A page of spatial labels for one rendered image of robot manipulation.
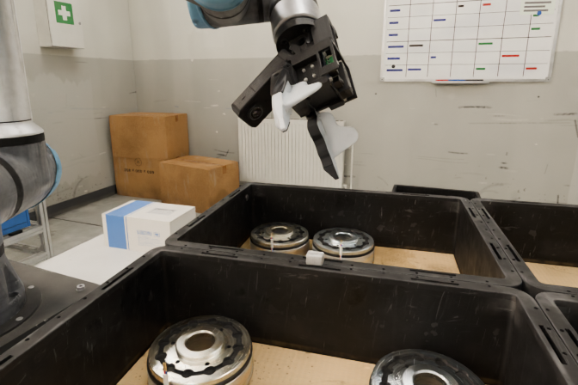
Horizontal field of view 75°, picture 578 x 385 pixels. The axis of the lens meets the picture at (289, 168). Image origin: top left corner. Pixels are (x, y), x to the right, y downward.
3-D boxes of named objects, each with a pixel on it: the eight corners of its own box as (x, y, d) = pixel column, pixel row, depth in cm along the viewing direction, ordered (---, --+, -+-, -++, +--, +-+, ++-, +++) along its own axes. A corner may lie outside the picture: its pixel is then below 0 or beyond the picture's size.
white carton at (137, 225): (105, 246, 99) (101, 213, 97) (135, 229, 110) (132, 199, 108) (172, 256, 93) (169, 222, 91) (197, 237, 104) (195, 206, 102)
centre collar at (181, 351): (164, 356, 37) (164, 351, 37) (193, 326, 41) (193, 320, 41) (208, 369, 35) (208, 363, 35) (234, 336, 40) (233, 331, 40)
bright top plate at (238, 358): (125, 372, 36) (124, 366, 35) (187, 312, 45) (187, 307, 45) (218, 402, 32) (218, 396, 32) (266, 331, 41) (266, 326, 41)
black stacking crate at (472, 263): (167, 329, 49) (160, 247, 46) (249, 238, 77) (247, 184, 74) (508, 392, 39) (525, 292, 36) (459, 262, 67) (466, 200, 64)
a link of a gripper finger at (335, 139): (369, 168, 50) (342, 102, 49) (328, 182, 52) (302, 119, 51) (372, 163, 53) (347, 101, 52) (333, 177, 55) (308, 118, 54)
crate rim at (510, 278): (159, 261, 47) (157, 243, 46) (247, 192, 75) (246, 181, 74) (524, 310, 37) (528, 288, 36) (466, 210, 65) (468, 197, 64)
